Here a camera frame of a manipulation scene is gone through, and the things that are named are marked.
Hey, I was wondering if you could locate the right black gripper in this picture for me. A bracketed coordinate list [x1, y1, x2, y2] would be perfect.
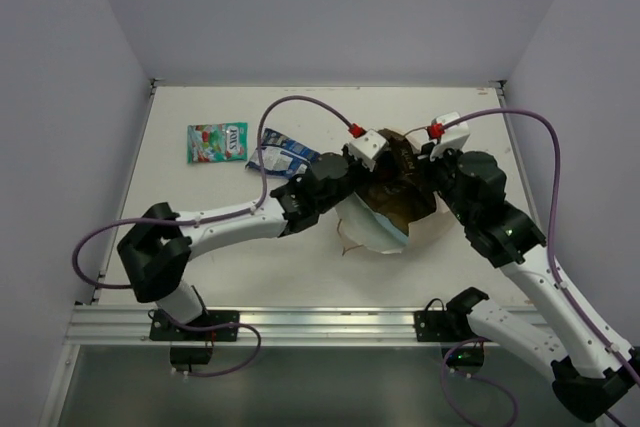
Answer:
[414, 140, 476, 228]

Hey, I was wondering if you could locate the blue snack packet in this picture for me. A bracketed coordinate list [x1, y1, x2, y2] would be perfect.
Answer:
[245, 128, 320, 179]

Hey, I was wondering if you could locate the teal Fox's candy bag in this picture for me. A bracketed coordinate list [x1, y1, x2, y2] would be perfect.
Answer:
[186, 122, 248, 164]

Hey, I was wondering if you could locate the dark brown snack bag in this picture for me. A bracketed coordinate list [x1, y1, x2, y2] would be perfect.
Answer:
[378, 129, 431, 191]

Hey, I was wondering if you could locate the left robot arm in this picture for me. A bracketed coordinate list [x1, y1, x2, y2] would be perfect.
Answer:
[117, 140, 388, 340]

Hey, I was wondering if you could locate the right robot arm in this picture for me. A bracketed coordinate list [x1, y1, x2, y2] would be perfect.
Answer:
[414, 148, 639, 423]

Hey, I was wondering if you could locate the olive brown snack bag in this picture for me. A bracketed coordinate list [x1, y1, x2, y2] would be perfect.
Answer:
[356, 177, 437, 235]

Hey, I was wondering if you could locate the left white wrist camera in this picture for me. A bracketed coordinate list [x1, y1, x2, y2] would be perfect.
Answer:
[347, 129, 388, 172]

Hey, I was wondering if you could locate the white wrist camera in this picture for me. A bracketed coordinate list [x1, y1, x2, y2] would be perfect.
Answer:
[426, 112, 470, 161]
[347, 129, 388, 172]

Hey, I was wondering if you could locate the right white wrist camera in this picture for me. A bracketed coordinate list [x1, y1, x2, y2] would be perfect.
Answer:
[426, 112, 470, 161]

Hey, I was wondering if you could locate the right black base bracket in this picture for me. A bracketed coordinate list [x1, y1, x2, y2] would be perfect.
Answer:
[413, 287, 489, 374]

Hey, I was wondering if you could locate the black base bracket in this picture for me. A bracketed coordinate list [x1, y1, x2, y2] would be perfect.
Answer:
[413, 287, 489, 374]
[148, 310, 238, 372]

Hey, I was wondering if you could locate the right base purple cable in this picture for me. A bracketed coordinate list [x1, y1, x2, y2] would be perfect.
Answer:
[442, 336, 519, 427]

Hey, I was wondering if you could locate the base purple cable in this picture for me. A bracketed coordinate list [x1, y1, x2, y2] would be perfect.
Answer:
[174, 321, 262, 379]
[442, 336, 519, 427]

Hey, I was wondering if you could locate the left black base bracket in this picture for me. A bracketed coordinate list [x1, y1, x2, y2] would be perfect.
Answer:
[148, 310, 238, 372]

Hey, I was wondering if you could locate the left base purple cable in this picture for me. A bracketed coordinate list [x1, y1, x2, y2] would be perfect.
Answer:
[174, 321, 262, 379]

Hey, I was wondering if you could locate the aluminium mounting rail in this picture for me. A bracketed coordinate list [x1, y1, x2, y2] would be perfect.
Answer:
[64, 305, 453, 347]

